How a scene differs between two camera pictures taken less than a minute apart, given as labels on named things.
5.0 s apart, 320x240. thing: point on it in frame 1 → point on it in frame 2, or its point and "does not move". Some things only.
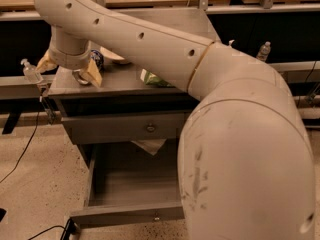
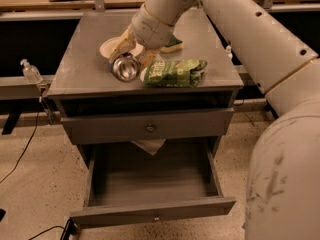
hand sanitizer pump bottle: [30, 72] does not move
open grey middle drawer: [126, 184] does not move
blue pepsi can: [98, 58] → [125, 67]
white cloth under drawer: [152, 146] does not move
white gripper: [68, 61] → [150, 30]
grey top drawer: [112, 128] does not move
